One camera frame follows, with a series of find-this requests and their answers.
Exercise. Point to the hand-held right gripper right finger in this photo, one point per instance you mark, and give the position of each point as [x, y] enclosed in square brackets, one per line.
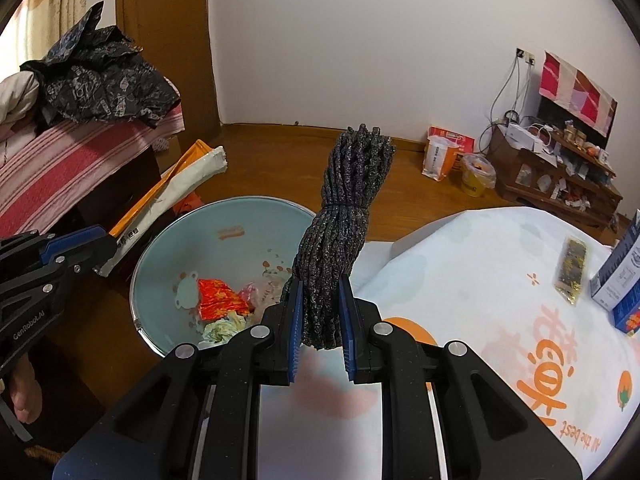
[347, 330]

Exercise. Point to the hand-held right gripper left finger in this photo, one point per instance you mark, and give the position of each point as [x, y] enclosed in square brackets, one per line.
[295, 330]

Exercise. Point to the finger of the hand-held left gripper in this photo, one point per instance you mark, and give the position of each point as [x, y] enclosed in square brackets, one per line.
[70, 240]
[90, 255]

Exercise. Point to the clear plastic bag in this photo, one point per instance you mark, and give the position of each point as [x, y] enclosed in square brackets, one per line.
[255, 295]

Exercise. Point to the white plastic bag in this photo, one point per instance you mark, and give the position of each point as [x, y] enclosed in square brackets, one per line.
[222, 330]

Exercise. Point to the teal cartoon print trash bin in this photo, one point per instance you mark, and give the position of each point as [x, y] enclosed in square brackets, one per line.
[170, 260]

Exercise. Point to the long orange white wrapper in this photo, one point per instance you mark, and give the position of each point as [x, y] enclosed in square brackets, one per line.
[175, 190]

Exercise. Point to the dark grey foam net sleeve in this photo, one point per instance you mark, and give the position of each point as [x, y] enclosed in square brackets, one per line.
[345, 200]

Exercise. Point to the person's left hand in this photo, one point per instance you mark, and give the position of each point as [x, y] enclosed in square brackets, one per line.
[25, 395]

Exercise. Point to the pink striped bed sheet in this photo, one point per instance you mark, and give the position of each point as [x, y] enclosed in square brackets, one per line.
[65, 160]

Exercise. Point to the orange red cloth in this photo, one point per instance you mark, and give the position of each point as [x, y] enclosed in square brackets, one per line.
[187, 205]

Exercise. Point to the cream quilt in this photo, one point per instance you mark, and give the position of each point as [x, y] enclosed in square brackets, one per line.
[15, 100]

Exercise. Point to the black printed cloth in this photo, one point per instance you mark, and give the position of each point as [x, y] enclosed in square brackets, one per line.
[100, 85]

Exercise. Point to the white orange paper bag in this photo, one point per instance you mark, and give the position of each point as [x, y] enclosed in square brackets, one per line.
[437, 160]

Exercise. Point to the yellow bin with plastic liner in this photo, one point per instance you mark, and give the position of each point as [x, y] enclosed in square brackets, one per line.
[475, 182]

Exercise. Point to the red cardboard box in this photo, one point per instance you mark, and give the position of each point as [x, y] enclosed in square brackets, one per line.
[465, 142]

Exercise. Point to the wooden door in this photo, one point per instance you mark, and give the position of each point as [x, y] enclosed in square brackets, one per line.
[165, 35]

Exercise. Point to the dark wooden tv cabinet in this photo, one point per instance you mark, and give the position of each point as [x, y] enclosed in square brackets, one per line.
[505, 165]

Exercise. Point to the green gold seaweed packet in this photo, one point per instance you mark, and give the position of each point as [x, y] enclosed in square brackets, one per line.
[572, 270]

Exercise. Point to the beige curtain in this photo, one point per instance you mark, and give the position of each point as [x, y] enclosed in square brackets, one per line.
[60, 0]

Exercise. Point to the white box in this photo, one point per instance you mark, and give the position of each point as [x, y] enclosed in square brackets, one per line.
[520, 135]

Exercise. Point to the tall white milk carton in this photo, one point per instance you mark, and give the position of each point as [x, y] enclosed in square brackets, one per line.
[620, 275]

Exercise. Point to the small blue white carton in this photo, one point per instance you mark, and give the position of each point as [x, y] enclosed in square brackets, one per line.
[629, 315]

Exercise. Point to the black television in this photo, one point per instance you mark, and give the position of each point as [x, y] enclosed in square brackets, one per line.
[547, 110]

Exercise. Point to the red pink patchwork cloth cover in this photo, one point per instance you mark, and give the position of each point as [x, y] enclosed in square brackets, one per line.
[575, 85]

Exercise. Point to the dark wooden bed frame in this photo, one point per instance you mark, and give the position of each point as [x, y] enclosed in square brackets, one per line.
[125, 175]

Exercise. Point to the wall socket with plugs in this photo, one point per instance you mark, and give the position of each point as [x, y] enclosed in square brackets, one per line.
[526, 55]

